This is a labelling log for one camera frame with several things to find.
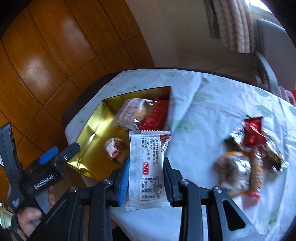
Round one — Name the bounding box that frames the small white sachet packet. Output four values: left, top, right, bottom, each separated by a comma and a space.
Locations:
126, 131, 171, 211

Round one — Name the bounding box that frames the floral white red snack packet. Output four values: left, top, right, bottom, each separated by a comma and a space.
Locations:
104, 138, 123, 160

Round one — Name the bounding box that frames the red pastry packet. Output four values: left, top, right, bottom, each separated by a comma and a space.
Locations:
139, 99, 169, 131

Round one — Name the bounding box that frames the yellow clear snack packet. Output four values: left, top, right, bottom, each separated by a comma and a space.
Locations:
214, 151, 251, 197

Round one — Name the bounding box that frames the large clear bread packet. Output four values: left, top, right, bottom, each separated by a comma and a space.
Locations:
114, 98, 159, 131

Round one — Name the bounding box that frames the small dark red candy wrapper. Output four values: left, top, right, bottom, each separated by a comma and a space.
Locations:
243, 116, 266, 148

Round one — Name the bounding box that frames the green-ended cracker packet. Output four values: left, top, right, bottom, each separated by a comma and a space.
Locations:
223, 122, 245, 151

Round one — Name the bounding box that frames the red-ended cracker stick packet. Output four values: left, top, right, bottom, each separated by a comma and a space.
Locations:
249, 148, 264, 200

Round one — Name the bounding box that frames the brown chocolate cake packet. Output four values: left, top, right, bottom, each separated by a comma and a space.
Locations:
262, 130, 289, 173

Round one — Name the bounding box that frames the person's left hand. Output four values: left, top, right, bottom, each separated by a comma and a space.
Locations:
17, 186, 56, 237

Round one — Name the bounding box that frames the gold metal tin box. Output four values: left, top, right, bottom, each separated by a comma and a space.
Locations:
68, 86, 171, 181

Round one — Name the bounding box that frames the white patterned tablecloth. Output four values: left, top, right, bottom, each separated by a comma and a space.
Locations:
65, 69, 295, 240

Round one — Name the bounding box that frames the grey yellow armchair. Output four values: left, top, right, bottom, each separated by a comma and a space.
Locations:
255, 19, 295, 95

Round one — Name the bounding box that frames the striped beige curtain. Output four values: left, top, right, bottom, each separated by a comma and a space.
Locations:
204, 0, 255, 54

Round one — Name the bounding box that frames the wooden wall panelling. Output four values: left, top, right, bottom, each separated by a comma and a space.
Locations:
1, 1, 154, 167

